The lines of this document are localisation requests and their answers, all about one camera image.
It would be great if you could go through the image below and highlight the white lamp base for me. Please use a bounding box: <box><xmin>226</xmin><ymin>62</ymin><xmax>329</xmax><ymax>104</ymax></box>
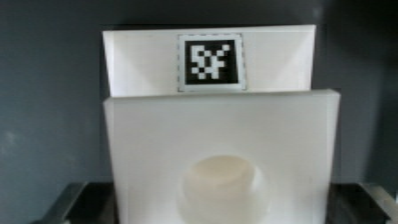
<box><xmin>104</xmin><ymin>25</ymin><xmax>340</xmax><ymax>224</ymax></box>

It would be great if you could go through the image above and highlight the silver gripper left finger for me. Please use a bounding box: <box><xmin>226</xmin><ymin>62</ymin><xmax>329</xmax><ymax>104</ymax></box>
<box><xmin>33</xmin><ymin>182</ymin><xmax>116</xmax><ymax>224</ymax></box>

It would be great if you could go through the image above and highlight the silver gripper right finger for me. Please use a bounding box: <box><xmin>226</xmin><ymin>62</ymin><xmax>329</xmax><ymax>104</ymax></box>
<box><xmin>331</xmin><ymin>183</ymin><xmax>398</xmax><ymax>224</ymax></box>

